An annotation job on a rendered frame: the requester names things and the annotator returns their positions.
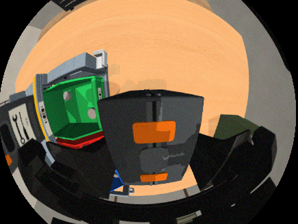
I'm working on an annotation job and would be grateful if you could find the blue bin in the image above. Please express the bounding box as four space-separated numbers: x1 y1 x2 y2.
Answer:
111 170 124 191

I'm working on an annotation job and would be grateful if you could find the grey metal bin rack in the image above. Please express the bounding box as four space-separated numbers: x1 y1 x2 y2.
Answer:
9 49 135 197

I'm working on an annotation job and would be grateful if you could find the red open bin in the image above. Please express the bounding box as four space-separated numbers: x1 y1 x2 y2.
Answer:
56 131 104 149

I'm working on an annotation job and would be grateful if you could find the green open bin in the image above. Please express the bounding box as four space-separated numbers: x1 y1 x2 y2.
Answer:
43 76 105 140

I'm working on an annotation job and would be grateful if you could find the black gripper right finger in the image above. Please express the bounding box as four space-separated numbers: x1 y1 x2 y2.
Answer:
189 130 251 191

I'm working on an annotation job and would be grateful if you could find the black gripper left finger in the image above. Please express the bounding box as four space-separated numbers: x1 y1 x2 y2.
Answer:
46 137 116 199

